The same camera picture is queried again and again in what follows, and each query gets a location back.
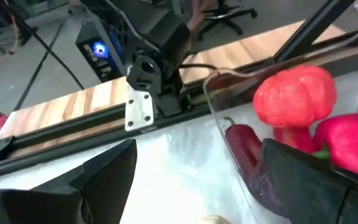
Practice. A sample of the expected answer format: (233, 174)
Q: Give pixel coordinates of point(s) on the red lobed tomato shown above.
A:
(294, 96)

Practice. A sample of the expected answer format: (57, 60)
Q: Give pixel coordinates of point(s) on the black office chair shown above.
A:
(225, 17)

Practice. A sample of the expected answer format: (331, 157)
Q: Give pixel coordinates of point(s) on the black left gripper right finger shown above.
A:
(306, 193)

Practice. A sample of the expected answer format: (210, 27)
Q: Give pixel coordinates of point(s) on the wooden board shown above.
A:
(73, 102)

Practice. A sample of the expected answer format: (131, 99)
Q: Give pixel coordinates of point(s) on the person's leg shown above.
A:
(197, 12)

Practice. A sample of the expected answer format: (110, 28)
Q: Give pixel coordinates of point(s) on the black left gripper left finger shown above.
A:
(104, 193)

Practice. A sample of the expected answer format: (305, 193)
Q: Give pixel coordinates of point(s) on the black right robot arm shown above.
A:
(166, 40)

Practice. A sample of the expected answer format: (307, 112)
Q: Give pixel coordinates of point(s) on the clear plastic basket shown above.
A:
(216, 105)

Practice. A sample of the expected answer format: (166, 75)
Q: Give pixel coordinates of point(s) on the beige garlic bulb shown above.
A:
(214, 219)

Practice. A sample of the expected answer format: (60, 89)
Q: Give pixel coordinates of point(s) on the silver mounting bracket plate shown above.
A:
(138, 109)

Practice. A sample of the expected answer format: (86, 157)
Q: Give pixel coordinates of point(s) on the dark red chili pepper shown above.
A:
(244, 146)

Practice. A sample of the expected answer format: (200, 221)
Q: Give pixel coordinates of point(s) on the black diagonal frame post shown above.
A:
(309, 28)

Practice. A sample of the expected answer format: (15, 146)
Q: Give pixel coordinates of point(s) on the red bell pepper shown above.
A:
(353, 143)

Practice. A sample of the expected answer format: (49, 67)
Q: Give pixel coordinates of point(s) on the black box with blue light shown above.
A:
(98, 59)

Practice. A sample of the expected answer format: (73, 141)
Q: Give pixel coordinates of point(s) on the black frame rail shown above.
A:
(82, 123)

